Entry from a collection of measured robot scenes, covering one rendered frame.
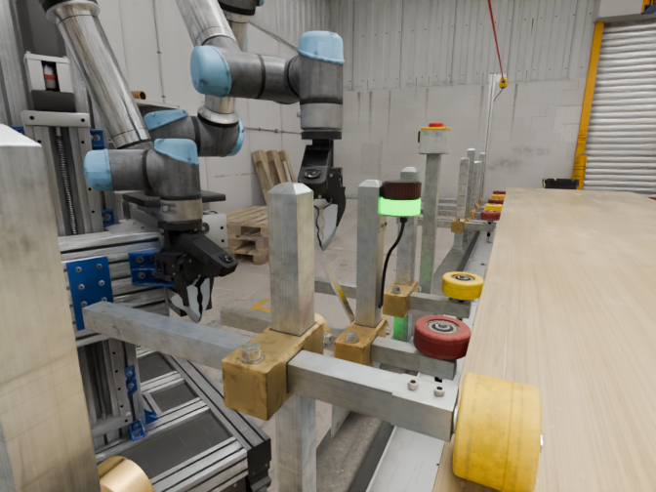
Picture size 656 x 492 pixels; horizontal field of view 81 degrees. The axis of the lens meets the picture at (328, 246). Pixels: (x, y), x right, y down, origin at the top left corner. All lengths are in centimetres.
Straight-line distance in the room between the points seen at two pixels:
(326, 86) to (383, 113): 790
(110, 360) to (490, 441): 117
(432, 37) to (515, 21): 145
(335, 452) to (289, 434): 20
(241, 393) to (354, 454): 33
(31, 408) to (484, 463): 28
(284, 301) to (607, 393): 37
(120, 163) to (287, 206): 46
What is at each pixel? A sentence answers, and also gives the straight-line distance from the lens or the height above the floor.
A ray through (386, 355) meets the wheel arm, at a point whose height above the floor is 85.
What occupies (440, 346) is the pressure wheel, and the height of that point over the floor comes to 89.
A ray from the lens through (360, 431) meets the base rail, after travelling 71.
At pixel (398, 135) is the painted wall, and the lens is 847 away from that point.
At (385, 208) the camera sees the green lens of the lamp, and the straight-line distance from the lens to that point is 59.
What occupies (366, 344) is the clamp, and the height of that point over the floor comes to 87.
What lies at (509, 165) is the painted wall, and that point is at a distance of 840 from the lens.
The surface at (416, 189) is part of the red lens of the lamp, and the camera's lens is 58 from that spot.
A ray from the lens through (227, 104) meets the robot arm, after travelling 116.
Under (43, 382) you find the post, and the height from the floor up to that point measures 105.
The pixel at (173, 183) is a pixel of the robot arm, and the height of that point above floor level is 110.
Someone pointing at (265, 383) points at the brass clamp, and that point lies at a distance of 36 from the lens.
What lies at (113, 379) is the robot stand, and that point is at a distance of 138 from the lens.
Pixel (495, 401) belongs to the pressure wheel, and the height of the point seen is 98.
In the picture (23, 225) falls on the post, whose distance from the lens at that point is 21.
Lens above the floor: 116
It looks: 14 degrees down
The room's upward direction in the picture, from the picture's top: straight up
